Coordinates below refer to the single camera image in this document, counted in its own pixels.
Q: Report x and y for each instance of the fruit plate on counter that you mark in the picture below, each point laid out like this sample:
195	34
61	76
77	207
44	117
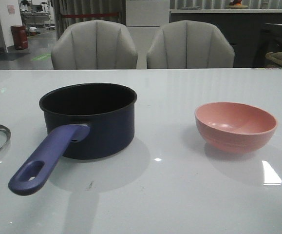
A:
236	4

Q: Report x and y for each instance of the dark counter with white top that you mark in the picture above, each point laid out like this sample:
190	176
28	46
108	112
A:
249	31

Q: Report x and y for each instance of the pink bowl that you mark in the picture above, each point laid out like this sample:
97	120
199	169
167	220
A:
235	127

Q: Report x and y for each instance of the dark blue saucepan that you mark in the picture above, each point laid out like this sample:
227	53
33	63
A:
83	121

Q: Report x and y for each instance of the beige chair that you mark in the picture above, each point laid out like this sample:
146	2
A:
189	44
96	44

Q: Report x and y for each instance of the left beige chair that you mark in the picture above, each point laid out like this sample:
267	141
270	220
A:
96	44

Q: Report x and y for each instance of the right beige chair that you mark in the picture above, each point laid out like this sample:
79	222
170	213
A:
189	44

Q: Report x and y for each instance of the white cabinet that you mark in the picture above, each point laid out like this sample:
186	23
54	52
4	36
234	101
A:
143	18

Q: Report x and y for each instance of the red trash bin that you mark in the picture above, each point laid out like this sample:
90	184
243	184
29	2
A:
19	37

